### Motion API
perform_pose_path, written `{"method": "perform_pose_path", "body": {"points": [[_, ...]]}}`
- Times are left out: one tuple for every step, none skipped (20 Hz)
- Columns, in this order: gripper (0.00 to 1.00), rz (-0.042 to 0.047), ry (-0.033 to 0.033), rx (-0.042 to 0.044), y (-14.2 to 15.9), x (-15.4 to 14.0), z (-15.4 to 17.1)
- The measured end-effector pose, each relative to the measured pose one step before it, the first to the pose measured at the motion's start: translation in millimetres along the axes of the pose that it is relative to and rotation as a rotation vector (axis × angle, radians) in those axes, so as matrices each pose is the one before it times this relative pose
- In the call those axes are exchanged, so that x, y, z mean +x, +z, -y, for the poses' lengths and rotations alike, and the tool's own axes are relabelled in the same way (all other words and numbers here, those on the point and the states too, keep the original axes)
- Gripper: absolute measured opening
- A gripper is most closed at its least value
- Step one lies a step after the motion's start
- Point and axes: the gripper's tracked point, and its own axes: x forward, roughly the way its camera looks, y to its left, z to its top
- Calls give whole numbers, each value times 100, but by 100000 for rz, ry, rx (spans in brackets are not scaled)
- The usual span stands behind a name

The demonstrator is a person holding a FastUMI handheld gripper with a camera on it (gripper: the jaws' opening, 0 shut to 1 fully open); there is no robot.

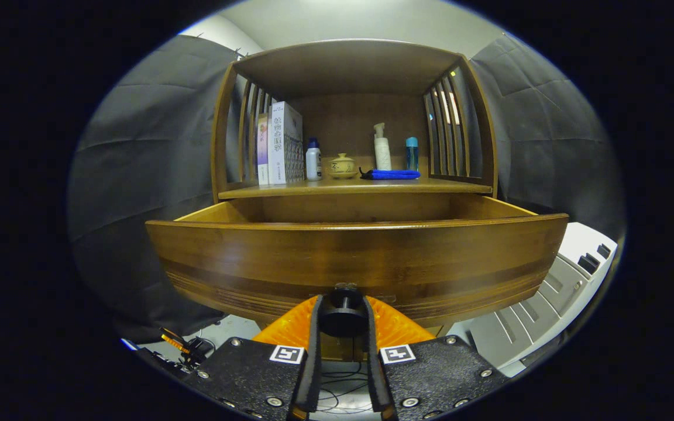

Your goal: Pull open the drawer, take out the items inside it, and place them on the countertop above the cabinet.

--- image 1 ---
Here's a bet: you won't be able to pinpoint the large white book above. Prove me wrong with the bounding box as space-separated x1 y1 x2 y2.
267 101 305 185

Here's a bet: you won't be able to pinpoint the wooden countertop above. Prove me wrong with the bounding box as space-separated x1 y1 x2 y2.
218 175 493 199

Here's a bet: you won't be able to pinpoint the orange black tool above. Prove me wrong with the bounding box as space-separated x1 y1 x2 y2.
159 327 215 369

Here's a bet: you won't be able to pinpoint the thin purple book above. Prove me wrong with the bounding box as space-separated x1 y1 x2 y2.
256 113 270 186

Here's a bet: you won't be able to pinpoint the wooden cabinet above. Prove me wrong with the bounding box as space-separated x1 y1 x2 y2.
210 39 498 362

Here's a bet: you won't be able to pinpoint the white pump bottle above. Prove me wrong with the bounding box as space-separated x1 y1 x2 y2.
373 123 392 171

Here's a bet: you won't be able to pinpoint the blue folded cloth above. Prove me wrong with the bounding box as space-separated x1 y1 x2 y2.
360 168 421 180

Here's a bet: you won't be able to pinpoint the wooden drawer with black knob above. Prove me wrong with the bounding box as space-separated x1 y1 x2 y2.
146 193 569 339

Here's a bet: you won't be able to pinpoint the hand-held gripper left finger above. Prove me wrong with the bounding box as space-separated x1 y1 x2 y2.
182 295 323 421

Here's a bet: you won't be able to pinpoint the white plastic drawer unit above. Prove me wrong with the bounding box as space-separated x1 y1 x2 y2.
448 222 618 378

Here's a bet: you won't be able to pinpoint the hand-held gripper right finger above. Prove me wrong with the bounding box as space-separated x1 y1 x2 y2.
363 295 510 421

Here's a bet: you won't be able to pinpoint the yellow lidded teacup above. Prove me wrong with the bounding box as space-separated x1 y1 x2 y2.
329 153 359 180

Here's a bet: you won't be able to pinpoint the white bottle with blue cap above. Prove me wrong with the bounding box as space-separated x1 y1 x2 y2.
305 138 323 181

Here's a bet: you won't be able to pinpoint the black floor cables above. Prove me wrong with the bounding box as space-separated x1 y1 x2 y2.
317 363 373 413

